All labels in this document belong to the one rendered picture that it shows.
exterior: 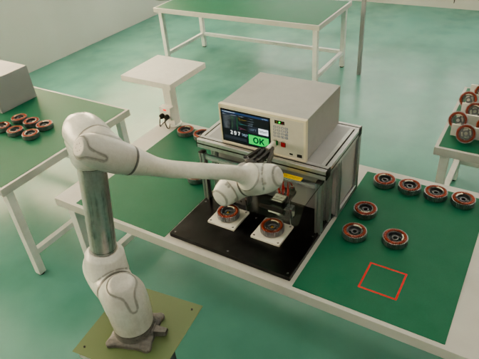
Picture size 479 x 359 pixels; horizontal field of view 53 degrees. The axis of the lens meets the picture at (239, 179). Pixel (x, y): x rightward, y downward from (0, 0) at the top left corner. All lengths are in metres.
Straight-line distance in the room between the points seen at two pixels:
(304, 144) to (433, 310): 0.83
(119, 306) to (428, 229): 1.43
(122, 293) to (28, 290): 1.75
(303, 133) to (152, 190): 1.00
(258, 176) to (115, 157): 0.51
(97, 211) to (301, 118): 0.90
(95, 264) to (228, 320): 1.22
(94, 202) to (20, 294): 1.80
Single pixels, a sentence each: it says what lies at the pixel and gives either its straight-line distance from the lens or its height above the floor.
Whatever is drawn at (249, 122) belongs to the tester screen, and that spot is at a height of 1.26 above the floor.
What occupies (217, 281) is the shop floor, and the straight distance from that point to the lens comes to 3.16.
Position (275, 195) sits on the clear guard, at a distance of 2.03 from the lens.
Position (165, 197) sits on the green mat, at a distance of 2.63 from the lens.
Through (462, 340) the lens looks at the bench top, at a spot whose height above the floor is 0.75.
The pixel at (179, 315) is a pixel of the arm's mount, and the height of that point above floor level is 0.75.
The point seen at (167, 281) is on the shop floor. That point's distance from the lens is 3.22.
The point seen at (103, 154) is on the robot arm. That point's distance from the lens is 1.51.
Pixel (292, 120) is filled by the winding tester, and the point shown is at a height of 1.31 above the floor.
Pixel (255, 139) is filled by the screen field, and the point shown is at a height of 1.17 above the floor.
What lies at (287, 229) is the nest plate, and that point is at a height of 0.78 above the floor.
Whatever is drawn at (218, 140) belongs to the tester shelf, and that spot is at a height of 1.11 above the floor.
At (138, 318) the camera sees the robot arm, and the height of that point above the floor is 0.90.
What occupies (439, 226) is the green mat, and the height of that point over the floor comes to 0.75.
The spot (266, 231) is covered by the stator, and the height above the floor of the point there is 0.82.
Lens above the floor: 2.29
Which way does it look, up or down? 35 degrees down
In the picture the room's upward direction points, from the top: 5 degrees counter-clockwise
